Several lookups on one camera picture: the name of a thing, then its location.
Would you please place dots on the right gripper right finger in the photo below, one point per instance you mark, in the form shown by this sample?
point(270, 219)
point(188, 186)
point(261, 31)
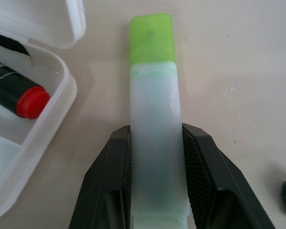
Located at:
point(219, 190)

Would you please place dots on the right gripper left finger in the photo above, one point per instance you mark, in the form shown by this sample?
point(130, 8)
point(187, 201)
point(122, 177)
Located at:
point(105, 190)

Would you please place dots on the green capped translucent highlighter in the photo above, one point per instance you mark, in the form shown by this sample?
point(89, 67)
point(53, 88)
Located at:
point(155, 107)

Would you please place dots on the black marker with red cap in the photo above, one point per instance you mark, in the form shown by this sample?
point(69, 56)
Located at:
point(14, 93)

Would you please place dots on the white plastic pencil case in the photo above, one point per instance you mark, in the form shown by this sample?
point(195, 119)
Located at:
point(50, 124)

